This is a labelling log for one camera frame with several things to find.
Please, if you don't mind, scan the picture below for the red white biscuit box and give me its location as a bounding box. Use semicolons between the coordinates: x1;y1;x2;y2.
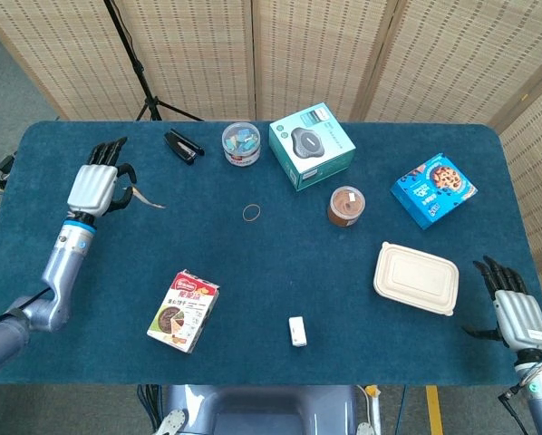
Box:
146;269;220;354

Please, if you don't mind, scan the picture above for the black tripod stand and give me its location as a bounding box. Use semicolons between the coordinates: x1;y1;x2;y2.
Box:
102;0;204;122

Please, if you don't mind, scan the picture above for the beige lidded food container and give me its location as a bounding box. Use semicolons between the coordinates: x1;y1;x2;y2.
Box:
373;241;460;317

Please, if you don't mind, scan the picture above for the black stapler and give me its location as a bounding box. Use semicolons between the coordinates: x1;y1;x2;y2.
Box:
163;129;205;167

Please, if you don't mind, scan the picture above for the teal Philips product box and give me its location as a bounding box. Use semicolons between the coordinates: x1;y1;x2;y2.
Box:
268;101;356;192

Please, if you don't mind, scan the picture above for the bamboo folding screen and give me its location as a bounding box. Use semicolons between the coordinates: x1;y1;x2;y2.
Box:
0;0;542;318

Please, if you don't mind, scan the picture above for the blue cookie box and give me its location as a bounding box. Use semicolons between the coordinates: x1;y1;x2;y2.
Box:
390;152;479;231

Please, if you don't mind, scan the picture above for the small white box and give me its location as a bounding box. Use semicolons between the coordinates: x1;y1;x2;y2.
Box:
288;316;308;348

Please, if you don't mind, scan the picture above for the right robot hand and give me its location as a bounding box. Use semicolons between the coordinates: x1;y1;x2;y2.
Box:
460;255;542;353

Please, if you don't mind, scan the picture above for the white power strip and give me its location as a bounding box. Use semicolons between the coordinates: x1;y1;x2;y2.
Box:
355;384;383;435

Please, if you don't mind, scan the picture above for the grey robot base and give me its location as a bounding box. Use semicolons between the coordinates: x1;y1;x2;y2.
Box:
155;383;376;435

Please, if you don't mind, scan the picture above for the clear jar of binder clips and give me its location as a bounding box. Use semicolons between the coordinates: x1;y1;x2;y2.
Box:
221;121;261;168

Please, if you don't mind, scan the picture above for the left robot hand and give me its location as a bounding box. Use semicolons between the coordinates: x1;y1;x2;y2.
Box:
66;136;138;219

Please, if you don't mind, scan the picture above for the clear jar of rubber bands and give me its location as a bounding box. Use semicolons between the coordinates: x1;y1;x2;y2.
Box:
327;185;366;229

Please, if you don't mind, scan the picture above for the blue carpet table cover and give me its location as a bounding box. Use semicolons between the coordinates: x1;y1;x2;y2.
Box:
0;120;542;387

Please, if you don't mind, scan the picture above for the yellow plastic strip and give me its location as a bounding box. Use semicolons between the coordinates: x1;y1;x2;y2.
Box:
121;185;167;210

